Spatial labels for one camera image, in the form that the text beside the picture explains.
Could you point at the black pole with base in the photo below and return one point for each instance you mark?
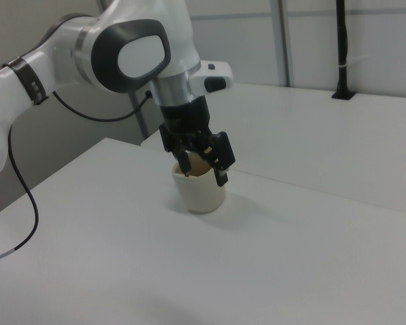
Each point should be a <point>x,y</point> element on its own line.
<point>342,50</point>

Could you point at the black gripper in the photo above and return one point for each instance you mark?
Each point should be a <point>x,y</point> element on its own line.
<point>186,116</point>

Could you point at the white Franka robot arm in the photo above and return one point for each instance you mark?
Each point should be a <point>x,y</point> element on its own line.
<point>54,57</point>

